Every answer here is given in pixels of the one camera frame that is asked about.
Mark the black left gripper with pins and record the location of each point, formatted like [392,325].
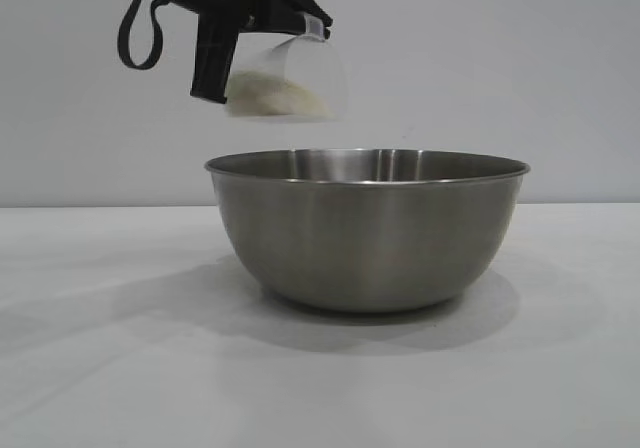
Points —
[230,3]

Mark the clear plastic measuring cup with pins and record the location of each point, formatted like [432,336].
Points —
[320,68]

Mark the white rice grains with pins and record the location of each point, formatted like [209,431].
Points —
[280,100]

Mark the stainless steel mixing bowl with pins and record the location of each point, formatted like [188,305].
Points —
[370,243]

